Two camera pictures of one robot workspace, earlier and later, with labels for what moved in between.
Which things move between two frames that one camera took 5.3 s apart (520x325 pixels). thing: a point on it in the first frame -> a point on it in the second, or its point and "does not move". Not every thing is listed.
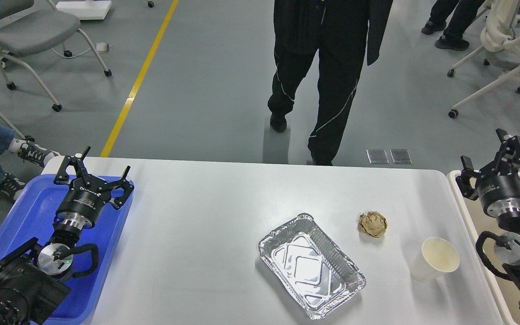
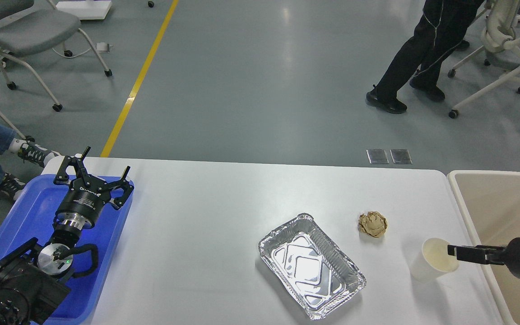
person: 347,35 -> 439,34
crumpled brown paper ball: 373,223 does not move
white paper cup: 435,257 does not move
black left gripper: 87,195 does not move
